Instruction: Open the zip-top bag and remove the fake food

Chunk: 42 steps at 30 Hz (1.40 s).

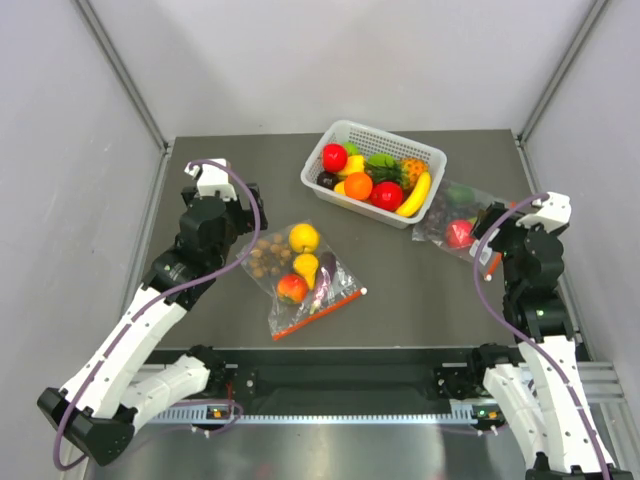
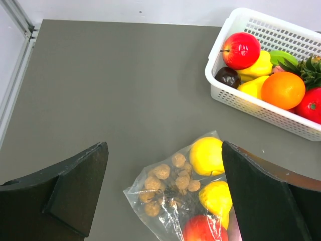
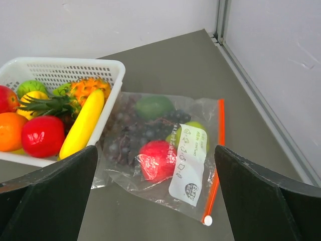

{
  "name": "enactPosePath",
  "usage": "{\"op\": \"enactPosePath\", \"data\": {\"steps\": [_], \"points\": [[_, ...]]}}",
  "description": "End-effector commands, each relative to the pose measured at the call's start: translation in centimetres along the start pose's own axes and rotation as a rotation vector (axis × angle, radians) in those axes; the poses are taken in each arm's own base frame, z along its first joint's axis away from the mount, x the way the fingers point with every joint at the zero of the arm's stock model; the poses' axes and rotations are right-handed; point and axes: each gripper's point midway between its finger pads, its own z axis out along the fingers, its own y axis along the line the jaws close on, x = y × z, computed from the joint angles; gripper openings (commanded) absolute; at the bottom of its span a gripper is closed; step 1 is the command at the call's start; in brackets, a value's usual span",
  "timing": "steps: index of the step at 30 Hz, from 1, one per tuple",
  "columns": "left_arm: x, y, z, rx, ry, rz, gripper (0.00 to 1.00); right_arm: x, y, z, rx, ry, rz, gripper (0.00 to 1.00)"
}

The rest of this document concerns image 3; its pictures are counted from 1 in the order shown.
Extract fake pineapple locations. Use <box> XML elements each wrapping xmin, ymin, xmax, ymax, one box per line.
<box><xmin>18</xmin><ymin>77</ymin><xmax>111</xmax><ymax>119</ymax></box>

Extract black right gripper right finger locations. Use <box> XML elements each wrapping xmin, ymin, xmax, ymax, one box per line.
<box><xmin>214</xmin><ymin>145</ymin><xmax>320</xmax><ymax>240</ymax></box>

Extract green fake avocado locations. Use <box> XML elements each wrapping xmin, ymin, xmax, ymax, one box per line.
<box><xmin>134</xmin><ymin>95</ymin><xmax>175</xmax><ymax>120</ymax></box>

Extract clear zip bag orange seal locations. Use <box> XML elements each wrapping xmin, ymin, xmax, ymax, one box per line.
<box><xmin>92</xmin><ymin>92</ymin><xmax>225</xmax><ymax>226</ymax></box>

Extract red fake apple in basket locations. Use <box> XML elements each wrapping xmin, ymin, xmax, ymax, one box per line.
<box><xmin>0</xmin><ymin>85</ymin><xmax>20</xmax><ymax>113</ymax></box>

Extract white plastic basket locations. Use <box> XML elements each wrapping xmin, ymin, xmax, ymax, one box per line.
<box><xmin>0</xmin><ymin>57</ymin><xmax>126</xmax><ymax>168</ymax></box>

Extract green fake custard apple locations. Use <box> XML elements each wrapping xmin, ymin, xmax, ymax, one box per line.
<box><xmin>17</xmin><ymin>80</ymin><xmax>48</xmax><ymax>98</ymax></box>

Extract red fake apple in bag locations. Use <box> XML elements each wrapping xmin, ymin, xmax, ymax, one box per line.
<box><xmin>138</xmin><ymin>140</ymin><xmax>177</xmax><ymax>183</ymax></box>

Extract orange fake orange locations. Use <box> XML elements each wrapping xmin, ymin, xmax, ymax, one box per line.
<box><xmin>1</xmin><ymin>112</ymin><xmax>28</xmax><ymax>152</ymax></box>

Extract yellow fake banana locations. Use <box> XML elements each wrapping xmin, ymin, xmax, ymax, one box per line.
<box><xmin>59</xmin><ymin>89</ymin><xmax>105</xmax><ymax>160</ymax></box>

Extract red fake tomato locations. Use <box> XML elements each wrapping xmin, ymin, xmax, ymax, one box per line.
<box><xmin>21</xmin><ymin>115</ymin><xmax>65</xmax><ymax>158</ymax></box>

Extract green fake pear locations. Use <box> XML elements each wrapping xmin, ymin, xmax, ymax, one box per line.
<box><xmin>166</xmin><ymin>121</ymin><xmax>207</xmax><ymax>148</ymax></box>

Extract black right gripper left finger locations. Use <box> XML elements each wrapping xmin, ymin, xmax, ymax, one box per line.
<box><xmin>1</xmin><ymin>146</ymin><xmax>98</xmax><ymax>240</ymax></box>

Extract aluminium frame post right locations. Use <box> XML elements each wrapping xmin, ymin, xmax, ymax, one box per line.
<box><xmin>210</xmin><ymin>0</ymin><xmax>320</xmax><ymax>187</ymax></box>

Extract yellow fake bell pepper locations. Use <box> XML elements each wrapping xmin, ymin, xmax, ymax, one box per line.
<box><xmin>16</xmin><ymin>91</ymin><xmax>49</xmax><ymax>120</ymax></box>

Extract purple fake grapes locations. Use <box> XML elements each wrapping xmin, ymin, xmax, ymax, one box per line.
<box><xmin>103</xmin><ymin>93</ymin><xmax>191</xmax><ymax>166</ymax></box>

